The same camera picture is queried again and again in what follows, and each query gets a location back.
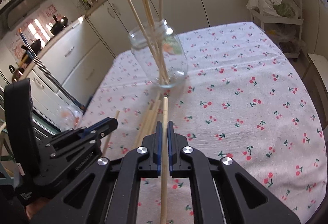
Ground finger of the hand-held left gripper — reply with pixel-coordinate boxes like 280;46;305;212
52;117;119;143
49;123;119;159

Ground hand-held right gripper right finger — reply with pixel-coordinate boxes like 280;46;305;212
167;121;300;224

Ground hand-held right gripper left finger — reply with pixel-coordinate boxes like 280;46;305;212
29;122;163;224

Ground pale wooden chopstick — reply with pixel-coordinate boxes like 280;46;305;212
160;97;169;224

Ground clear glass jar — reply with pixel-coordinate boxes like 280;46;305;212
128;19;189;89

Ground clear crumpled plastic bag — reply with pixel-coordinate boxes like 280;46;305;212
58;105;84;132

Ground brown kettle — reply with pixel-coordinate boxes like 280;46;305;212
9;65;26;81

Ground cream stove side cabinet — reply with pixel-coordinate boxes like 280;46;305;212
19;17;116;122

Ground black wok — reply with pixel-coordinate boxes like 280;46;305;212
50;15;69;35
20;40;43;57

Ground cherry print tablecloth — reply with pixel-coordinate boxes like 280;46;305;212
82;21;326;224

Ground steel range hood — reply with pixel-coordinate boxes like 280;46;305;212
0;0;64;32

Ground white stool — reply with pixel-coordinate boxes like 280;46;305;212
301;53;328;122

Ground green vegetable bag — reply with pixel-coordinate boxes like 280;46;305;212
274;1;299;18

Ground pink wall stickers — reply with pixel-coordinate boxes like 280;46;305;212
8;4;58;58

